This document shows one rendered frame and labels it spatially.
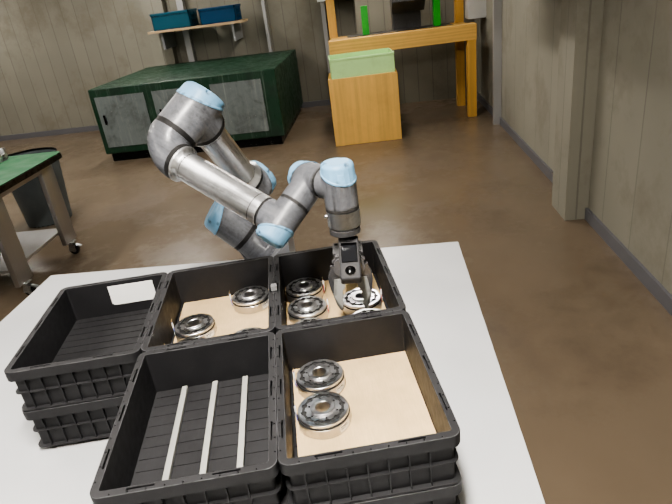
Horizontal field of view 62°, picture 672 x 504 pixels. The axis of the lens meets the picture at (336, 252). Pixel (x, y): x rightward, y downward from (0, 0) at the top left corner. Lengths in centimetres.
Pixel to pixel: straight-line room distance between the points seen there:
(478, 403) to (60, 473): 95
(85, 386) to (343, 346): 59
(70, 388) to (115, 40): 821
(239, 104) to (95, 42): 339
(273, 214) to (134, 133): 595
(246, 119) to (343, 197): 554
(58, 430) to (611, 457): 177
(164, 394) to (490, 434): 72
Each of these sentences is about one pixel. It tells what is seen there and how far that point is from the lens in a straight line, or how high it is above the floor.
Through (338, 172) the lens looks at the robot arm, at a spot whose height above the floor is 124.
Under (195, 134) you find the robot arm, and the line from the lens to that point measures 148.
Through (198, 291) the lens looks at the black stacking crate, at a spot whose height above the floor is 86.
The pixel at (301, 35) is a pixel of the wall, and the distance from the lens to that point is 866.
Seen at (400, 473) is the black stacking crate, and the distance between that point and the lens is 101.
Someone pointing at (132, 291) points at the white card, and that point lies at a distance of 169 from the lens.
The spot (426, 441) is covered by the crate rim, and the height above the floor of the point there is 93.
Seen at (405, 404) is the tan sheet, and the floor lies 83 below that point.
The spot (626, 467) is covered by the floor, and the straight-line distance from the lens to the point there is 229.
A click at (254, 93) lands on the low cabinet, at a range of 665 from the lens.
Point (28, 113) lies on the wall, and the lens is 1026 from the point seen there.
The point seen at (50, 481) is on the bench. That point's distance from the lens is 147.
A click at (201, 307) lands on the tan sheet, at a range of 164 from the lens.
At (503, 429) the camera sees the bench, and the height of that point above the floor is 70.
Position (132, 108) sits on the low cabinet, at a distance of 710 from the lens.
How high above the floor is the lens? 160
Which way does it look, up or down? 25 degrees down
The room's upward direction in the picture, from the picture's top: 8 degrees counter-clockwise
